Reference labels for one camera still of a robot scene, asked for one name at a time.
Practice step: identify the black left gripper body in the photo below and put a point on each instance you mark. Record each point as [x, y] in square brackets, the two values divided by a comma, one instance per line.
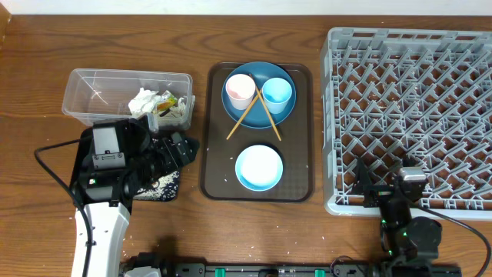
[147, 165]

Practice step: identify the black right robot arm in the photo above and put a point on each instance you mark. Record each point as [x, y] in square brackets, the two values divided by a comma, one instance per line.
[412, 242]

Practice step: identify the light blue bowl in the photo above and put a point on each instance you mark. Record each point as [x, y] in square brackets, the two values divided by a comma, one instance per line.
[259, 168]

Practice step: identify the wooden chopstick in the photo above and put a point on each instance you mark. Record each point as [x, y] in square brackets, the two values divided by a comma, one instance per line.
[260, 96]
[246, 111]

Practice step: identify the pile of white rice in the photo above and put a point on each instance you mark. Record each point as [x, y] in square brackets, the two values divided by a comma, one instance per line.
[164, 190]

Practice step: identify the grey dishwasher rack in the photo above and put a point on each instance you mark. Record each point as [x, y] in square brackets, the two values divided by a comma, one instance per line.
[390, 94]

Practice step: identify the light blue cup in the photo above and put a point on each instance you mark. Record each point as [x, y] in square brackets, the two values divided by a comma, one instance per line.
[276, 92]

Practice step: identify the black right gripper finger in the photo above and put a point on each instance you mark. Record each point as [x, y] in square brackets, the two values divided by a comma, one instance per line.
[409, 161]
[363, 179]

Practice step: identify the white paper napkin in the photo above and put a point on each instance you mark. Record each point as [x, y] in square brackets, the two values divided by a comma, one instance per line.
[178, 110]

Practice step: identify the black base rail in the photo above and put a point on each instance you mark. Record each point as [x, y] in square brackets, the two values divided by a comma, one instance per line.
[146, 264]

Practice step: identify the brown serving tray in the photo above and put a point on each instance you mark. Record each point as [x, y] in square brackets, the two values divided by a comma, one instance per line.
[218, 180]

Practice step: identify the white tissue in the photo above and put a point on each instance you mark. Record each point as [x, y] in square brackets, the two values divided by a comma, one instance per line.
[143, 102]

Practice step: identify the yellow green snack wrapper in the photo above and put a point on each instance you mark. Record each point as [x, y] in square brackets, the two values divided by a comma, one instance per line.
[164, 104]

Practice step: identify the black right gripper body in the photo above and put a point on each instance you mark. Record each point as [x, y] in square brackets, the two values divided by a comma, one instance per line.
[379, 195]

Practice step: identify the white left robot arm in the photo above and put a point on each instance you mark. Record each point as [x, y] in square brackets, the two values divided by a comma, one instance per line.
[105, 197]

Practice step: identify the pink cup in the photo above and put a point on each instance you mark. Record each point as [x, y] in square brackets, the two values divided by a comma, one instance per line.
[240, 89]

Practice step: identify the clear plastic bin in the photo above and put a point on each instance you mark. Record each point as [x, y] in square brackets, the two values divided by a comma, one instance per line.
[93, 95]

